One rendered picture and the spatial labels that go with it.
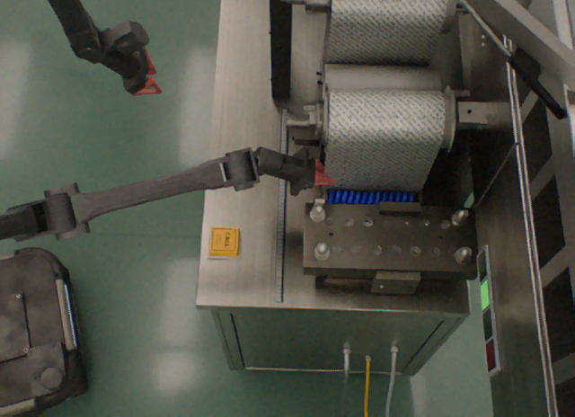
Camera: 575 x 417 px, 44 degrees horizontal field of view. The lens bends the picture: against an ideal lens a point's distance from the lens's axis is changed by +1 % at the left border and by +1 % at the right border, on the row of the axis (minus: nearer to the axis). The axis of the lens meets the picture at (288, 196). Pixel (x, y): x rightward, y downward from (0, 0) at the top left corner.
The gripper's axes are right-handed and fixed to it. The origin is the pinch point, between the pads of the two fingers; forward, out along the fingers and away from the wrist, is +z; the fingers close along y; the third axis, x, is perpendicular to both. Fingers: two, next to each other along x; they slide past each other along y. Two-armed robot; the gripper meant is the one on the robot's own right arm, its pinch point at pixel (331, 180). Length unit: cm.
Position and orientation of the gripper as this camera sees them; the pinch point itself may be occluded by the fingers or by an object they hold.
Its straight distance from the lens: 165.3
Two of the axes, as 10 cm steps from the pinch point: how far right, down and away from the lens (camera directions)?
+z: 8.6, 2.3, 4.5
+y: -0.3, 9.1, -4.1
